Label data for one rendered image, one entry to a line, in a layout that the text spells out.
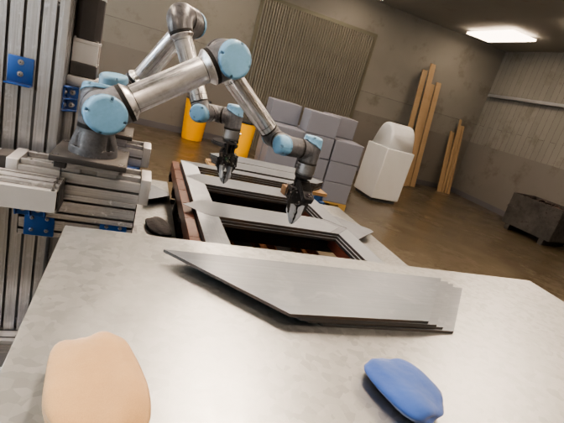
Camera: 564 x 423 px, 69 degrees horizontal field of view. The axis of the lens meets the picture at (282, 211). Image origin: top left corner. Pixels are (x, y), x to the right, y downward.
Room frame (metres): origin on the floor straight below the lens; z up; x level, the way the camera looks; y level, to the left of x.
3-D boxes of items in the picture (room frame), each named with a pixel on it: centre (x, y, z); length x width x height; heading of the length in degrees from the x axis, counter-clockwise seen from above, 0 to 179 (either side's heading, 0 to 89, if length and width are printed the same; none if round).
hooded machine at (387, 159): (7.06, -1.48, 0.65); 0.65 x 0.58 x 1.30; 21
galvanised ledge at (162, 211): (1.75, 0.57, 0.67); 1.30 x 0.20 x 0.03; 22
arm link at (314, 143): (1.61, -0.04, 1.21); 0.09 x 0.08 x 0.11; 123
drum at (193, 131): (7.71, 2.04, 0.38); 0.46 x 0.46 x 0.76
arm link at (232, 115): (1.84, 0.32, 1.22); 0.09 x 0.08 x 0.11; 83
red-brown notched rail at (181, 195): (1.61, 0.38, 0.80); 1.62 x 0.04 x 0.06; 22
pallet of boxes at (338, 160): (5.51, -0.10, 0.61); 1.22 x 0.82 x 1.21; 106
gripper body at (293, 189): (1.62, -0.04, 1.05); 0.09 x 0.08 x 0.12; 22
